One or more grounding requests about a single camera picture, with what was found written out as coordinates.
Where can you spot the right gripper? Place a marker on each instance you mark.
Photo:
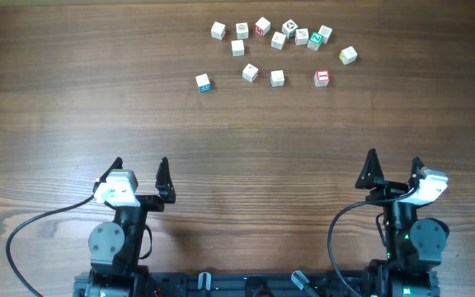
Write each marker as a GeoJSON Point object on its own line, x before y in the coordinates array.
{"type": "Point", "coordinates": [387, 190]}

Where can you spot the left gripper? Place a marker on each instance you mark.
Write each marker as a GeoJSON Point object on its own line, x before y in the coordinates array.
{"type": "Point", "coordinates": [153, 205]}

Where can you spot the wooden block red frame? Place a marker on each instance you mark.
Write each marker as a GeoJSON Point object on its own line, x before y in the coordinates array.
{"type": "Point", "coordinates": [321, 78]}

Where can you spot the wooden block with drawing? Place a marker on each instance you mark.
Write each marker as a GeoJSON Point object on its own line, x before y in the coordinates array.
{"type": "Point", "coordinates": [250, 73]}

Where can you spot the wooden block pale picture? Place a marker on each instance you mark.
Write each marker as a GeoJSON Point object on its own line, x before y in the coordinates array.
{"type": "Point", "coordinates": [277, 78]}

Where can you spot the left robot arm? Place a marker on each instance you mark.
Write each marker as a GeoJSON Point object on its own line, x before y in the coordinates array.
{"type": "Point", "coordinates": [115, 246]}

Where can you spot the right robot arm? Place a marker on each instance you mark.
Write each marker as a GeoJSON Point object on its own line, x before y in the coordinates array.
{"type": "Point", "coordinates": [414, 246]}

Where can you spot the wooden block blue side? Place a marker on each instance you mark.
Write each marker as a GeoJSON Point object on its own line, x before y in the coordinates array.
{"type": "Point", "coordinates": [203, 82]}

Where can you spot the wooden block yellow side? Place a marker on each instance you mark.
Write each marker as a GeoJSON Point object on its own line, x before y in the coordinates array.
{"type": "Point", "coordinates": [348, 55]}

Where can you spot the wooden block green letter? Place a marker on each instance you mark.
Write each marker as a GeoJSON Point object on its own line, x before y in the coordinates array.
{"type": "Point", "coordinates": [314, 41]}

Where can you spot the wooden block grid pattern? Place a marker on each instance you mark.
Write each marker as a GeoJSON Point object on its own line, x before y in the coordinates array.
{"type": "Point", "coordinates": [325, 32]}

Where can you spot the plain wooden block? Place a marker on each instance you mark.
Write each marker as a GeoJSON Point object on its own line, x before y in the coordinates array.
{"type": "Point", "coordinates": [238, 48]}

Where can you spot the wooden block far left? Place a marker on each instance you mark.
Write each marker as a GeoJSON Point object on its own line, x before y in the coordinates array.
{"type": "Point", "coordinates": [218, 30]}

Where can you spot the wooden block sketch top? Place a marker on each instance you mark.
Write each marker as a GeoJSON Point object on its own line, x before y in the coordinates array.
{"type": "Point", "coordinates": [301, 36]}

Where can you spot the wooden block faint drawing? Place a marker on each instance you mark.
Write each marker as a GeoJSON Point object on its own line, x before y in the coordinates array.
{"type": "Point", "coordinates": [278, 40]}

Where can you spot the wooden block orange picture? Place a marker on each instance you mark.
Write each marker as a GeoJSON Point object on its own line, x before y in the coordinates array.
{"type": "Point", "coordinates": [242, 31]}

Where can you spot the wooden block dark picture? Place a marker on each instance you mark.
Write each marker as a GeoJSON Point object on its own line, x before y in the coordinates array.
{"type": "Point", "coordinates": [289, 28]}

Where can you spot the wooden block red letter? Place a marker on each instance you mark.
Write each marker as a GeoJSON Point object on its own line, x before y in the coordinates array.
{"type": "Point", "coordinates": [262, 26]}

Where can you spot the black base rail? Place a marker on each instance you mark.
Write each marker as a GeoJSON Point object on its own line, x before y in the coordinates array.
{"type": "Point", "coordinates": [297, 284]}

